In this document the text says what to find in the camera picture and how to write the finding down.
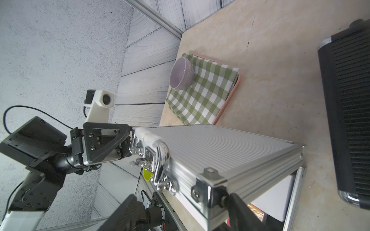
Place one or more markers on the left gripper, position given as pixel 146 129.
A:
pixel 98 143

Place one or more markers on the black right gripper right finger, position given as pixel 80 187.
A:
pixel 235 199

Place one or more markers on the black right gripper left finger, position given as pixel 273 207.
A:
pixel 126 217

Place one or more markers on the silver aluminium poker case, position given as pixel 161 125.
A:
pixel 201 165

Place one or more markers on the black poker case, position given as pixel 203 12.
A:
pixel 344 60

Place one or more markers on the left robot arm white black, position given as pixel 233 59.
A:
pixel 42 149

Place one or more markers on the lilac ceramic bowl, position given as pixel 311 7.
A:
pixel 182 74

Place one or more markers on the green white checkered cloth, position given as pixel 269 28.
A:
pixel 201 102

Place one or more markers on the pink mat under cloth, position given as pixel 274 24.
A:
pixel 231 92

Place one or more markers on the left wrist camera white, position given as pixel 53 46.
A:
pixel 97 105

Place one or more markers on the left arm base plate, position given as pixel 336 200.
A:
pixel 158 214

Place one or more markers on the left aluminium frame post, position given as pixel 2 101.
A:
pixel 154 16

